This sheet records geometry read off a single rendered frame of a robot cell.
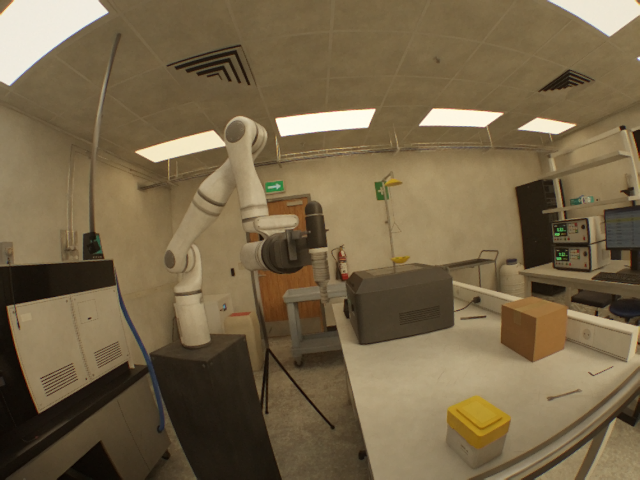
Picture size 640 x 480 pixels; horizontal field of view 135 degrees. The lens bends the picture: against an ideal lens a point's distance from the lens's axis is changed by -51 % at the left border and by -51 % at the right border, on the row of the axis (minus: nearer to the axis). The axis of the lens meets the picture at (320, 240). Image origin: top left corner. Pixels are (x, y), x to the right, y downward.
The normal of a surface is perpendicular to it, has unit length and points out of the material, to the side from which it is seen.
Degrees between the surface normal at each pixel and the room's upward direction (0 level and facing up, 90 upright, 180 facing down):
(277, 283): 90
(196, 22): 180
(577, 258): 90
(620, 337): 90
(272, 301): 90
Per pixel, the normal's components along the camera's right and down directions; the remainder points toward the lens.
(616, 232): -1.00, 0.05
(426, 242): 0.01, -0.02
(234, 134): -0.30, 0.11
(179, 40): 0.12, 0.99
